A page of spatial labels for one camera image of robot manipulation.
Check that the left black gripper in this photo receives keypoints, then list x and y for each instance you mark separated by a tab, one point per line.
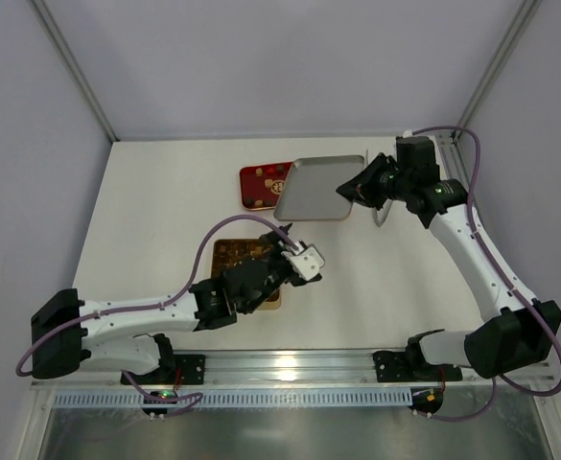
280	261

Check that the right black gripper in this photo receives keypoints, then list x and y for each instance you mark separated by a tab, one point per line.
376	177

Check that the metal tongs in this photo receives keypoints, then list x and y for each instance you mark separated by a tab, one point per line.
379	216

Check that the silver tin lid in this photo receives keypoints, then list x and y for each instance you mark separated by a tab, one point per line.
310	190

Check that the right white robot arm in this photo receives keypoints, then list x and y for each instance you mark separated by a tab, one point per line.
516	327

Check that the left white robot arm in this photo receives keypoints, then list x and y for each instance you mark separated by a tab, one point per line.
71	334

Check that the gold chocolate box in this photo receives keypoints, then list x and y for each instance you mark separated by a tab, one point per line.
245	267

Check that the red chocolate tray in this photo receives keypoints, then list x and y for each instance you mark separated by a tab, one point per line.
263	182

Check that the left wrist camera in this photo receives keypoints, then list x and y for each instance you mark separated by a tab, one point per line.
306	261

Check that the aluminium rail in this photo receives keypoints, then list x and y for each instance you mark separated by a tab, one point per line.
298	366

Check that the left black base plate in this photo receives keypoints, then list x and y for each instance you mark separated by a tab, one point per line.
185	369

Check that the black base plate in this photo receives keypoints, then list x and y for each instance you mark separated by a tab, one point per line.
185	369
410	366

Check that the slotted cable duct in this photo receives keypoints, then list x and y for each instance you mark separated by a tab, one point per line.
256	398

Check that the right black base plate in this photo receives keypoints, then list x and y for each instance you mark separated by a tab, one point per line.
410	366

